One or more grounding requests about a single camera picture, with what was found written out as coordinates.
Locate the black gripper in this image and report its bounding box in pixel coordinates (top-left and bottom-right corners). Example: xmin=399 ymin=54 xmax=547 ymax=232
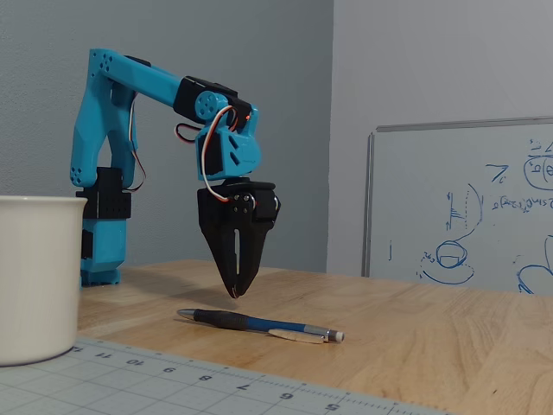
xmin=196 ymin=176 xmax=283 ymax=300

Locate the blue mechanical pencil black grip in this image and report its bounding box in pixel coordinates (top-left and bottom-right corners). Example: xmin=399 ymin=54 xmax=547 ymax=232
xmin=176 ymin=307 xmax=346 ymax=346

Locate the grey cutting mat with ruler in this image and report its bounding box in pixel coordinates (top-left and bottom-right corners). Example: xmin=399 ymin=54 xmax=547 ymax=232
xmin=0 ymin=336 xmax=455 ymax=415

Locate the whiteboard with blue drawings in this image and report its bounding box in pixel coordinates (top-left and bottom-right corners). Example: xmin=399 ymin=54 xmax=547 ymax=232
xmin=361 ymin=115 xmax=553 ymax=297

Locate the white cup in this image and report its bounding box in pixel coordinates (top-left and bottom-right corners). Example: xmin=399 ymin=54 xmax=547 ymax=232
xmin=0 ymin=195 xmax=90 ymax=368

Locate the white red black servo cable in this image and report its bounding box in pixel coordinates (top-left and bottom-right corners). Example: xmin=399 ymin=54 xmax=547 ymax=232
xmin=174 ymin=105 xmax=240 ymax=205
xmin=127 ymin=91 xmax=148 ymax=195

